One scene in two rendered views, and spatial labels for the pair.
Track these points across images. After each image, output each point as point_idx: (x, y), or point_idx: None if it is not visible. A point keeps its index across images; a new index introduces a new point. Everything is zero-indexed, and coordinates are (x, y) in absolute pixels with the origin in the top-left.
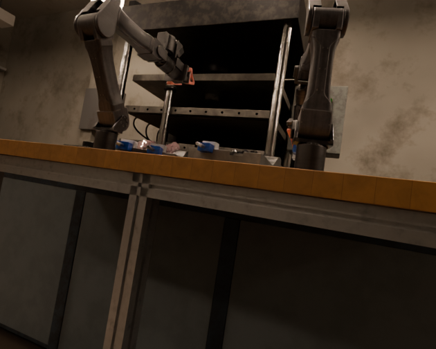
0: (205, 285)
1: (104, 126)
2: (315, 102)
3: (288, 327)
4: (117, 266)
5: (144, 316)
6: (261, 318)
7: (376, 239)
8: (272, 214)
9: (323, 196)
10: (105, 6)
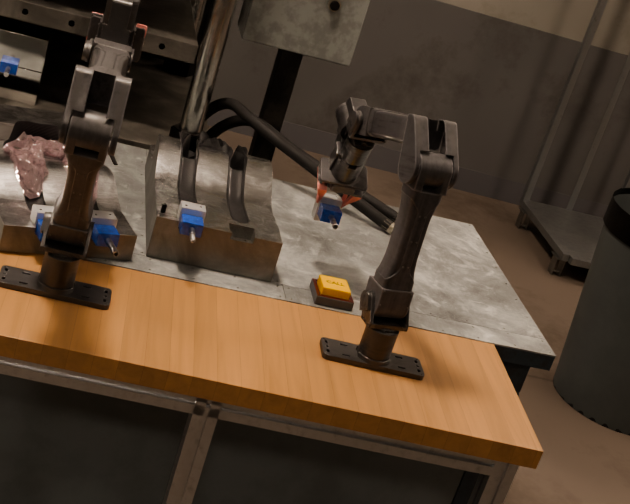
0: (174, 420)
1: (55, 240)
2: (398, 281)
3: (288, 460)
4: (173, 483)
5: (65, 463)
6: (254, 454)
7: None
8: (358, 444)
9: (408, 441)
10: (123, 115)
